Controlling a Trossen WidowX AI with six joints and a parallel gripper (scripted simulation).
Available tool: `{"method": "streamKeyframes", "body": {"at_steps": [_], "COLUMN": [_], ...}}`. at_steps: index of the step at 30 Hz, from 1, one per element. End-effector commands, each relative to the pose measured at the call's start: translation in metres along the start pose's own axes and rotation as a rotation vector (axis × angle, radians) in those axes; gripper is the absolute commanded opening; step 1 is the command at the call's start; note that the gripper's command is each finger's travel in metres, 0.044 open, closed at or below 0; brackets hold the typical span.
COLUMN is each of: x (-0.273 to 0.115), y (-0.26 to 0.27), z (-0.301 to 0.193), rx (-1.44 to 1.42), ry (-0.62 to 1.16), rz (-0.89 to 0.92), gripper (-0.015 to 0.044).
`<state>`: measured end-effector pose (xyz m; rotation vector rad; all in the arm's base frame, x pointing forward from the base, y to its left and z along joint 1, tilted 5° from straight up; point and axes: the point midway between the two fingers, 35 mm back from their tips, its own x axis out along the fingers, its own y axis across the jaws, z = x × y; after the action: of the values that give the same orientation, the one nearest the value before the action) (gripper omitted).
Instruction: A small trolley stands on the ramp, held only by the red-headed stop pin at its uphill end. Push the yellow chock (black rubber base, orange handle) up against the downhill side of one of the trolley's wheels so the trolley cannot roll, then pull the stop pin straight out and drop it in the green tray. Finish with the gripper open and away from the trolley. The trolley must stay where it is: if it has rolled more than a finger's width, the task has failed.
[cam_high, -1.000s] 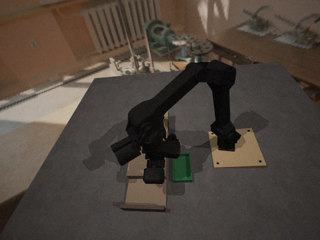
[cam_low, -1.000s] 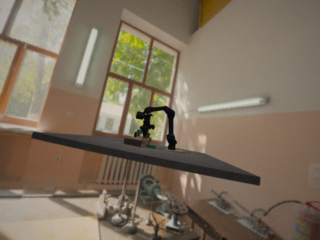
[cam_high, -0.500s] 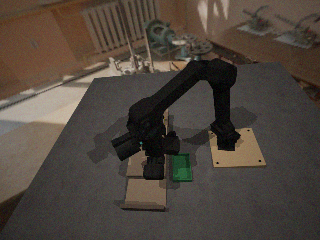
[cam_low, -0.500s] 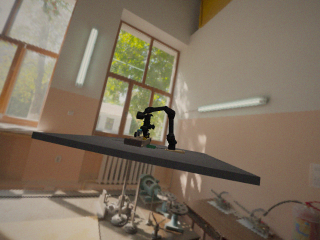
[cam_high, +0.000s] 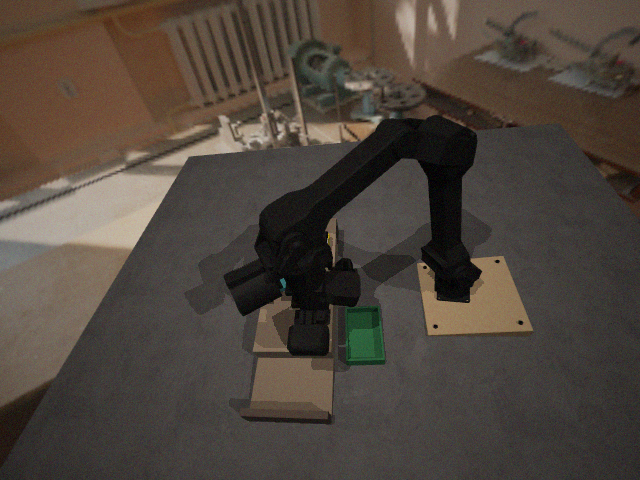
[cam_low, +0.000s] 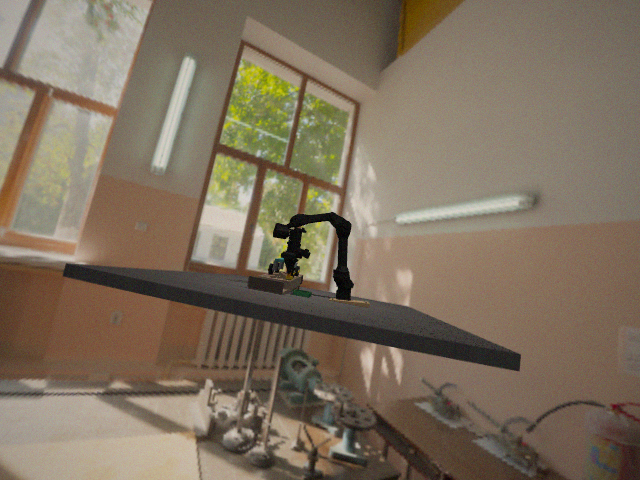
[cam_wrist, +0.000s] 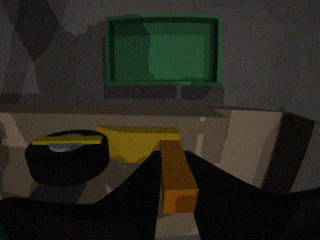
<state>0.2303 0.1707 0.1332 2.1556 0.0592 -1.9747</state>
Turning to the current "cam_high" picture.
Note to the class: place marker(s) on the brown wooden ramp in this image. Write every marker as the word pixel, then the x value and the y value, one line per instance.
pixel 289 389

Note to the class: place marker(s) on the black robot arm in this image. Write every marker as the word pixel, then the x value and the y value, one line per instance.
pixel 290 238

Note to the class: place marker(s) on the green tray rim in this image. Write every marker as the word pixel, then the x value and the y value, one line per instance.
pixel 366 361

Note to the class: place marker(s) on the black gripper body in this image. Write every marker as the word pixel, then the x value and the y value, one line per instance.
pixel 310 337

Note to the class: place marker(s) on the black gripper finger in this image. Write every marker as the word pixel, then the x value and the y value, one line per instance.
pixel 327 317

